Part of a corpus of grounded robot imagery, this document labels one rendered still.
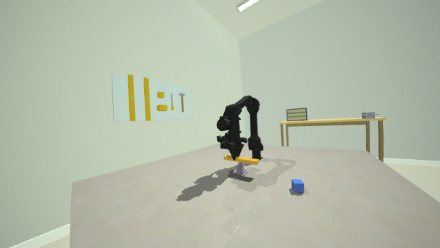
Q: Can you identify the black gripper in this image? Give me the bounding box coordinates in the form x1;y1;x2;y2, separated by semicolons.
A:
220;129;248;161

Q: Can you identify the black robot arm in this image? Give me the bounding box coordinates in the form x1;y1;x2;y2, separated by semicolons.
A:
217;95;263;160

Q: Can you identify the yellow bar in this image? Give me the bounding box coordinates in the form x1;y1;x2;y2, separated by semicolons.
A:
224;155;259;165

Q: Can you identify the small blue cube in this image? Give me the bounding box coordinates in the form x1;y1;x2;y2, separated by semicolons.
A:
291;179;304;192

